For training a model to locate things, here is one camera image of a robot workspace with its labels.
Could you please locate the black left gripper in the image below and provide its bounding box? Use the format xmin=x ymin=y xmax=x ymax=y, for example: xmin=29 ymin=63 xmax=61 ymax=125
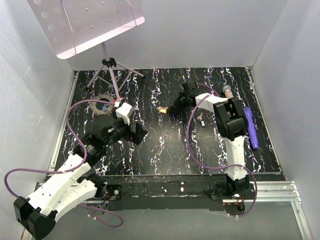
xmin=103 ymin=109 xmax=148 ymax=148

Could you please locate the yellow key tag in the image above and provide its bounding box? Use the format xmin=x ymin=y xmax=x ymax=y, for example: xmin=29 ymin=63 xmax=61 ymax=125
xmin=158 ymin=107 xmax=168 ymax=114

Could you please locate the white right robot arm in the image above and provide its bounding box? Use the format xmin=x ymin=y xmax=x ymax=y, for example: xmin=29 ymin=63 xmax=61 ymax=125
xmin=167 ymin=81 xmax=250 ymax=199

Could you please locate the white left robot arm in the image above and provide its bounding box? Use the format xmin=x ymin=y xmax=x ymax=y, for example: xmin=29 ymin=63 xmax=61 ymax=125
xmin=13 ymin=117 xmax=148 ymax=240

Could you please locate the silver key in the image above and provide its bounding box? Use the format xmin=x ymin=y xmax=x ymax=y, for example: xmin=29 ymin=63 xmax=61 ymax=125
xmin=197 ymin=113 xmax=203 ymax=121

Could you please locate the black key tag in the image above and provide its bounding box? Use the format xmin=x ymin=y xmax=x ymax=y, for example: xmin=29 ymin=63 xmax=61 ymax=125
xmin=200 ymin=120 xmax=206 ymax=128

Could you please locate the blue tagged key on disc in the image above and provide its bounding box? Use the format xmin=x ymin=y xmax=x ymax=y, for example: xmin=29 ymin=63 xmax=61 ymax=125
xmin=101 ymin=105 xmax=108 ymax=113

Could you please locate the purple toy microphone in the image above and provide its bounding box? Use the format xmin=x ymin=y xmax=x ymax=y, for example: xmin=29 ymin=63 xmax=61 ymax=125
xmin=221 ymin=84 xmax=260 ymax=150

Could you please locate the white perforated music stand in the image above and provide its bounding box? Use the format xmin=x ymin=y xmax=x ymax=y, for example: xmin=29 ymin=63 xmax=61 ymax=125
xmin=26 ymin=0 xmax=147 ymax=125

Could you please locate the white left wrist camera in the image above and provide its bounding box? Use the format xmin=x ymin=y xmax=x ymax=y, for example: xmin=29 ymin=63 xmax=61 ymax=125
xmin=115 ymin=102 xmax=134 ymax=126

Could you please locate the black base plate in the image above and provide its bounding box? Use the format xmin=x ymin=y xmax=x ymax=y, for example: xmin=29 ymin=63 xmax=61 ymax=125
xmin=77 ymin=174 xmax=257 ymax=212

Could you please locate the aluminium rail frame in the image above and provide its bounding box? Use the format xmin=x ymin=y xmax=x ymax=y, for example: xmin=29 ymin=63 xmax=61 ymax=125
xmin=20 ymin=66 xmax=313 ymax=240

